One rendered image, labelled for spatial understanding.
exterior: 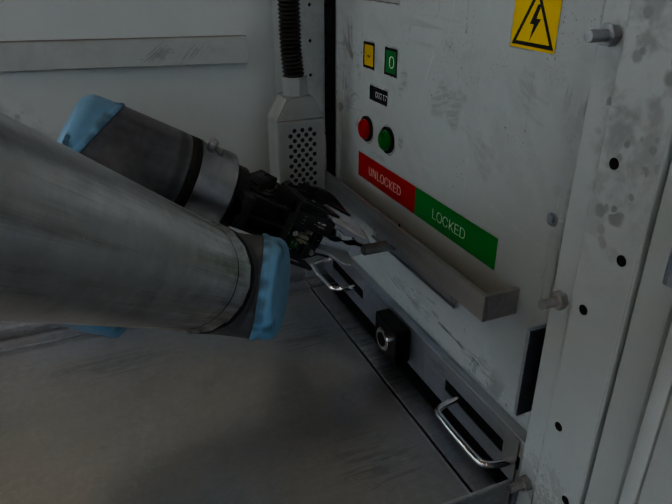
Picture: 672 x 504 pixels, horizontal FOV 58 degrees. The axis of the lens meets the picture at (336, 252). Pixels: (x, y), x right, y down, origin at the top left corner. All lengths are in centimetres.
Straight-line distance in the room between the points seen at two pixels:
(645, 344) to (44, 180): 36
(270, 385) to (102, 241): 55
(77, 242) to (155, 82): 75
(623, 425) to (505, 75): 31
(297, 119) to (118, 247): 58
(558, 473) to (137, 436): 46
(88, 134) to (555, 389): 45
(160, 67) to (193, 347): 43
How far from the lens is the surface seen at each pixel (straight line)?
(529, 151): 56
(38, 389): 89
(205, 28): 99
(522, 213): 58
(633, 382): 46
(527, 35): 56
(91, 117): 60
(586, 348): 48
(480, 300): 58
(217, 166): 63
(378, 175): 82
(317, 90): 97
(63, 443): 79
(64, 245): 27
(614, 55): 44
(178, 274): 36
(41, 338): 99
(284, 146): 85
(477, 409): 70
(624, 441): 49
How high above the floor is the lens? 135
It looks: 26 degrees down
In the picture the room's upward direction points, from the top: straight up
